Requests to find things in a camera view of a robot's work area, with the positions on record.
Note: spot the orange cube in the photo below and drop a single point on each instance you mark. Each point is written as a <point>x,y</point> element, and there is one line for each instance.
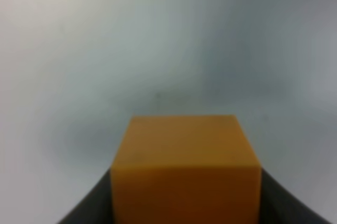
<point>185,169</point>

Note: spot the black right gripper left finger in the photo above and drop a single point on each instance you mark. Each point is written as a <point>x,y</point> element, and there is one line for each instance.
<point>96,207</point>

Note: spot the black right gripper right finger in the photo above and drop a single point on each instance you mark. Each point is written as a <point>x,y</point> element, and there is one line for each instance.
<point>278,206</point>

